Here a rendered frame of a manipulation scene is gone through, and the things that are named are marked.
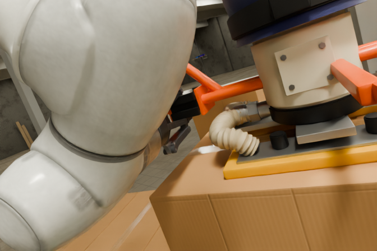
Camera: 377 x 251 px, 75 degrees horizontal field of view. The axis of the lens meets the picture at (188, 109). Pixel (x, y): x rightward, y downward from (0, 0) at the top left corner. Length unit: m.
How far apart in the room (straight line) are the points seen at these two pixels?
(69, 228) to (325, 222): 0.32
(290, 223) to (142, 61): 0.33
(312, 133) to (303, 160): 0.04
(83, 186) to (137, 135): 0.07
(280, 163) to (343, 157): 0.08
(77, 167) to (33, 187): 0.04
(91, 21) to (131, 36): 0.03
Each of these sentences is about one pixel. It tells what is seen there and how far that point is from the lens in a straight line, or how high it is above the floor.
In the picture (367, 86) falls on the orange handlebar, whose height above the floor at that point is 1.22.
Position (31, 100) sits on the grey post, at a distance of 4.16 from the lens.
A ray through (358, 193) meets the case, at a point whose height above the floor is 1.06.
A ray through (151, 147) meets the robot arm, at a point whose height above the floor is 1.20.
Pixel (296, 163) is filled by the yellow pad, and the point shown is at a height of 1.09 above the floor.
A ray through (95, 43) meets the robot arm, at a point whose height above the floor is 1.32.
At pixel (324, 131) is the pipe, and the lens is 0.42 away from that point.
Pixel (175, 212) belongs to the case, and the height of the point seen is 1.04.
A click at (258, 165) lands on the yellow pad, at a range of 0.43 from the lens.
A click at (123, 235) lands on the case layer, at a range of 1.56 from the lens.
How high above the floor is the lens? 1.28
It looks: 9 degrees down
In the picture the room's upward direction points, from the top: 20 degrees counter-clockwise
